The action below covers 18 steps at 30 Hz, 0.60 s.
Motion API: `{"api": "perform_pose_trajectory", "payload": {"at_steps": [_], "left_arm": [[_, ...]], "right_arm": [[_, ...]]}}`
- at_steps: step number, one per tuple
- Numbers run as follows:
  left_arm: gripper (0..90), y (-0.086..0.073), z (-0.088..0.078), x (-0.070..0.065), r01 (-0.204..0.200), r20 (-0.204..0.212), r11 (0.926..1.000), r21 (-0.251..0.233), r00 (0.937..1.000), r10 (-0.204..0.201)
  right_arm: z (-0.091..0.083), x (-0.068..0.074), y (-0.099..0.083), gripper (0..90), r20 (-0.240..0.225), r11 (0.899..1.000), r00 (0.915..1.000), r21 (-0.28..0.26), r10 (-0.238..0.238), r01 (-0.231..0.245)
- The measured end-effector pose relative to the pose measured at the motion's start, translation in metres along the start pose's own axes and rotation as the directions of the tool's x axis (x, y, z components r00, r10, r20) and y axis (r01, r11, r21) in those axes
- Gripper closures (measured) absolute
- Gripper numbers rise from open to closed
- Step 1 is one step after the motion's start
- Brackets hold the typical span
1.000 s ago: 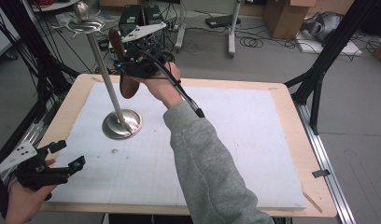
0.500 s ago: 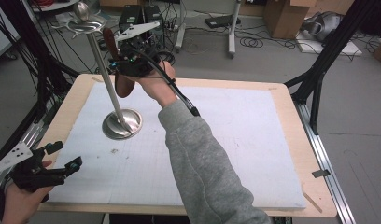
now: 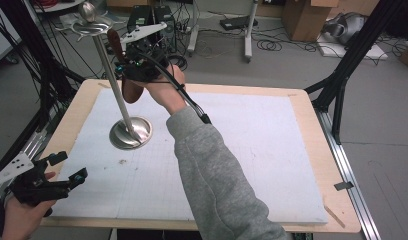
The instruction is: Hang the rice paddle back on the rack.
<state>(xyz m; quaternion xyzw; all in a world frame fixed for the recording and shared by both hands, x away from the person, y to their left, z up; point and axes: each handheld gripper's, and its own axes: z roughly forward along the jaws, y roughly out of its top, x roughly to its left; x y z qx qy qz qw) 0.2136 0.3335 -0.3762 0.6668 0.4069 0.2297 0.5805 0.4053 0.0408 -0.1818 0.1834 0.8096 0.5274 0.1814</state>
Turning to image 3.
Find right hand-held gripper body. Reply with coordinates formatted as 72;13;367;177
120;21;170;83

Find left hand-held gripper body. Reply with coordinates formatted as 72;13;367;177
0;151;72;208

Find silver metal hook stand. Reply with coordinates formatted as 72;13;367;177
55;1;154;151

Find brown wooden spoon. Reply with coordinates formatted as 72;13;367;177
106;28;145;105

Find person's left hand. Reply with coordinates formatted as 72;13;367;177
1;170;58;240

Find person's right hand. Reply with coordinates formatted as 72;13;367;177
143;63;188;116

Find flat cardboard sheet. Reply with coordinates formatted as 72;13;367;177
106;0;150;10

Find white stand leg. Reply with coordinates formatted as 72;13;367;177
243;0;261;64
186;0;201;58

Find flat black device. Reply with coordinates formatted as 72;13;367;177
219;15;259;32

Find white grid mat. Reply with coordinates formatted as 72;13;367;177
49;87;330;225

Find large cardboard box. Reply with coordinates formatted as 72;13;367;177
281;0;341;43

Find grey bag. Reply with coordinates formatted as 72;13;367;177
321;12;367;46

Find white foam board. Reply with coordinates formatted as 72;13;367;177
316;33;390;62

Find black tape piece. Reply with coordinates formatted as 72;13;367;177
333;180;355;192

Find thin wooden strip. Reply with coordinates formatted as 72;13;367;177
322;204;347;230

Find aluminium frame rail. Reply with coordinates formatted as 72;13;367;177
0;108;60;188
316;109;382;240

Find thick black cable coil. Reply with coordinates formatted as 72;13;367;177
167;54;189;72

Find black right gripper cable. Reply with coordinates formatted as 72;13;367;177
138;52;213;126

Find black metal frame strut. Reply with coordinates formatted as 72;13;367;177
304;0;408;145
0;0;87;181

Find thin black cable coil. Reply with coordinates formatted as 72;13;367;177
256;39;284;52

